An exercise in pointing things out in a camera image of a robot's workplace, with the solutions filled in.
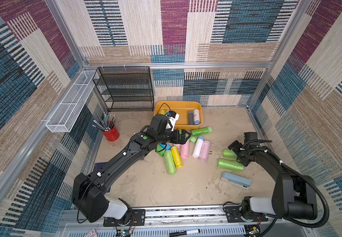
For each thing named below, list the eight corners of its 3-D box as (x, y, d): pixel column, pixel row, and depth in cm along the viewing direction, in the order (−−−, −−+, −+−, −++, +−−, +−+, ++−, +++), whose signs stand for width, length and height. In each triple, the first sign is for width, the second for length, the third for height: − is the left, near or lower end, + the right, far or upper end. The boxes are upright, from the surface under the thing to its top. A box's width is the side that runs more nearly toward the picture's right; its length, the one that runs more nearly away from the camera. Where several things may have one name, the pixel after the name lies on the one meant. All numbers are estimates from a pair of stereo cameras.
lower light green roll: (168, 175, 88) (168, 173, 85) (163, 153, 97) (163, 150, 95) (177, 173, 89) (177, 171, 86) (171, 151, 98) (171, 148, 95)
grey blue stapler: (220, 180, 86) (222, 178, 83) (222, 172, 89) (224, 169, 86) (247, 190, 83) (251, 187, 79) (248, 181, 86) (251, 178, 82)
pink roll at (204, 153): (197, 159, 94) (198, 157, 92) (202, 141, 103) (203, 138, 100) (206, 162, 93) (207, 160, 91) (210, 143, 102) (211, 141, 99)
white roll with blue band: (191, 156, 94) (192, 155, 93) (198, 136, 104) (199, 135, 102) (198, 159, 93) (199, 157, 91) (205, 139, 102) (205, 137, 101)
